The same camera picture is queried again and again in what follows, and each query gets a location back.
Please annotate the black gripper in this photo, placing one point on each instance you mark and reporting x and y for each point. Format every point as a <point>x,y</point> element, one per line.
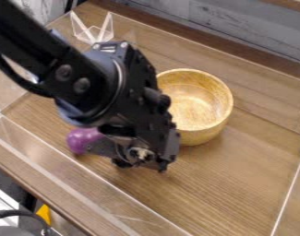
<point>106,147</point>

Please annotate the purple toy eggplant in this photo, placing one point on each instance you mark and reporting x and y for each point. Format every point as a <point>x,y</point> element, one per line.
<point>82,137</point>

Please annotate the brown wooden bowl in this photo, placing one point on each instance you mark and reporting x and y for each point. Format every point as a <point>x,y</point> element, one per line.
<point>201,103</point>

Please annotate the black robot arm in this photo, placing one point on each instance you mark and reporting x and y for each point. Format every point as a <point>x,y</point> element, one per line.
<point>104,88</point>

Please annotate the yellow warning sticker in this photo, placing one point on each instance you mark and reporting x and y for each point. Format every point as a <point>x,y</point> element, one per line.
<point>44,214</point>

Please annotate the clear acrylic corner bracket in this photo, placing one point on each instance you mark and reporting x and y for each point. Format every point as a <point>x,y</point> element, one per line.
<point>92,34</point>

